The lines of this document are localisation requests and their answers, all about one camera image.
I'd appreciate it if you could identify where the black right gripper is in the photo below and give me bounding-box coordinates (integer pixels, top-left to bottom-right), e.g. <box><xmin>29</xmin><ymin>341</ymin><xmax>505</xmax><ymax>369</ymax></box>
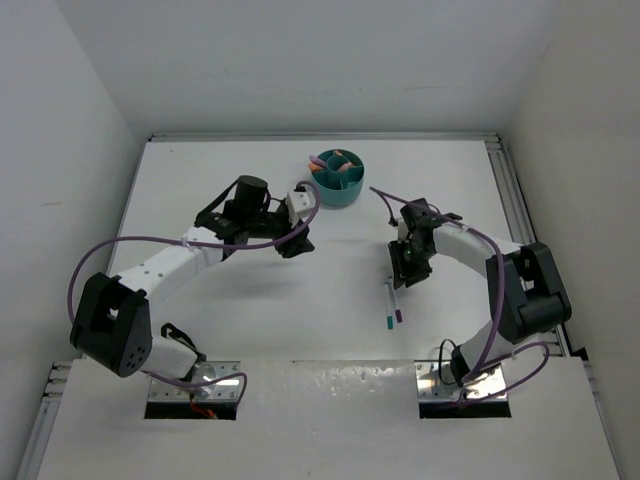
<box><xmin>388</xmin><ymin>238</ymin><xmax>433</xmax><ymax>289</ymax></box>

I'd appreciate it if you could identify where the teal round pen holder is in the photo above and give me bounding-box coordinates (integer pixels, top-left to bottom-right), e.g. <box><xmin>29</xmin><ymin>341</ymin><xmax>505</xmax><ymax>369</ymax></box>
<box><xmin>310</xmin><ymin>149</ymin><xmax>365</xmax><ymax>208</ymax></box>

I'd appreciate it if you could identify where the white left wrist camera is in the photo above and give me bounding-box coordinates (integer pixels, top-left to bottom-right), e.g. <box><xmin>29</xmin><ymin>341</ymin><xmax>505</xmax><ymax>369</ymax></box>
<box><xmin>285</xmin><ymin>189</ymin><xmax>317</xmax><ymax>227</ymax></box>

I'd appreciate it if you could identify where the pink pen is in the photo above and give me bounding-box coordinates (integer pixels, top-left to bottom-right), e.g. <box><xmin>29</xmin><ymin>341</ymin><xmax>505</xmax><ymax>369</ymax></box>
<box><xmin>337</xmin><ymin>162</ymin><xmax>353</xmax><ymax>173</ymax></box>

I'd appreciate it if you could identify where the aluminium frame rail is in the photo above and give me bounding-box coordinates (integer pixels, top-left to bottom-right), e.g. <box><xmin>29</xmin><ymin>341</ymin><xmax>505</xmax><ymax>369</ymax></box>
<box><xmin>485</xmin><ymin>135</ymin><xmax>589</xmax><ymax>363</ymax></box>
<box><xmin>16</xmin><ymin>361</ymin><xmax>72</xmax><ymax>480</ymax></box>

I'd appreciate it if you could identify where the metal base plate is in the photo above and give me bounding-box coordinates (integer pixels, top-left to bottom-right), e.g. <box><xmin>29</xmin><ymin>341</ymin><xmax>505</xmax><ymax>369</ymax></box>
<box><xmin>148</xmin><ymin>361</ymin><xmax>245</xmax><ymax>404</ymax></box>
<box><xmin>414</xmin><ymin>360</ymin><xmax>507</xmax><ymax>404</ymax></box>

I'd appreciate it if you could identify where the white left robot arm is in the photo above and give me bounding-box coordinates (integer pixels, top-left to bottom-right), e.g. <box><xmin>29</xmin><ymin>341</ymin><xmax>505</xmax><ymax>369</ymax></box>
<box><xmin>67</xmin><ymin>175</ymin><xmax>319</xmax><ymax>387</ymax></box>

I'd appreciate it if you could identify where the pink highlighter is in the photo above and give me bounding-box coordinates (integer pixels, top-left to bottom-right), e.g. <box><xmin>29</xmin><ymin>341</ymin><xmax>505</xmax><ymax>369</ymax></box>
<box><xmin>309</xmin><ymin>155</ymin><xmax>326</xmax><ymax>168</ymax></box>

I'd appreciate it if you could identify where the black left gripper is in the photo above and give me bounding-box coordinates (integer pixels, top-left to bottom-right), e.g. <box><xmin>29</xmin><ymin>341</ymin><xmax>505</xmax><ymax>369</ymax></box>
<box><xmin>245</xmin><ymin>202</ymin><xmax>314</xmax><ymax>256</ymax></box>

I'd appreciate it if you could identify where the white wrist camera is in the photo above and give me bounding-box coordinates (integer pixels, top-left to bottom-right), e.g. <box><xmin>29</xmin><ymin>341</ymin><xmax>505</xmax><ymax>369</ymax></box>
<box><xmin>389</xmin><ymin>217</ymin><xmax>408</xmax><ymax>243</ymax></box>
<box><xmin>285</xmin><ymin>189</ymin><xmax>317</xmax><ymax>227</ymax></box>

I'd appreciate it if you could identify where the aluminium frame rail left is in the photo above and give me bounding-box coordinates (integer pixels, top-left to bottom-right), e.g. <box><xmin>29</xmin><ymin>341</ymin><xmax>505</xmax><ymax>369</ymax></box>
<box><xmin>16</xmin><ymin>361</ymin><xmax>72</xmax><ymax>480</ymax></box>

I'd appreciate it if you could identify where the purple capped white pen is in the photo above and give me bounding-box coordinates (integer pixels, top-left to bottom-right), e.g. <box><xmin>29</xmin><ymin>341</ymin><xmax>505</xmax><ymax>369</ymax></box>
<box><xmin>387</xmin><ymin>276</ymin><xmax>403</xmax><ymax>323</ymax></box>

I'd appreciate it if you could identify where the aluminium frame rail right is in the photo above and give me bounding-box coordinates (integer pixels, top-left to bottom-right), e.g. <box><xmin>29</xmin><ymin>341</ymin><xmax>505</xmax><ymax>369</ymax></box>
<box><xmin>485</xmin><ymin>135</ymin><xmax>589</xmax><ymax>363</ymax></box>

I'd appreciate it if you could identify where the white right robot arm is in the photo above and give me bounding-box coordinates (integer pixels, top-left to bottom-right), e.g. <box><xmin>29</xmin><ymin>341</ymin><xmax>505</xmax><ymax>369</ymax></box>
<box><xmin>388</xmin><ymin>198</ymin><xmax>572</xmax><ymax>387</ymax></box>

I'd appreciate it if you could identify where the teal capped white pen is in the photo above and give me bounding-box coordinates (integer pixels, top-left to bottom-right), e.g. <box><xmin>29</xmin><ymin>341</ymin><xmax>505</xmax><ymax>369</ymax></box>
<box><xmin>383</xmin><ymin>282</ymin><xmax>395</xmax><ymax>330</ymax></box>

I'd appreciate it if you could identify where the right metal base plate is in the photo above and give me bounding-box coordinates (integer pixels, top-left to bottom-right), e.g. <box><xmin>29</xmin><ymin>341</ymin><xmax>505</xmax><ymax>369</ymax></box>
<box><xmin>414</xmin><ymin>360</ymin><xmax>507</xmax><ymax>404</ymax></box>

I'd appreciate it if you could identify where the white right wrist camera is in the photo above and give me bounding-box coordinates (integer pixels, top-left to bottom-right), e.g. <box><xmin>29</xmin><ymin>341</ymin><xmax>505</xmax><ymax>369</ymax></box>
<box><xmin>389</xmin><ymin>217</ymin><xmax>408</xmax><ymax>243</ymax></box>

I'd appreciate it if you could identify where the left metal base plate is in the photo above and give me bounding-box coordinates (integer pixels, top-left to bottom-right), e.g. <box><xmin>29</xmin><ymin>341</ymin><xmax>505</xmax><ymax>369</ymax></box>
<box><xmin>148</xmin><ymin>361</ymin><xmax>245</xmax><ymax>404</ymax></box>

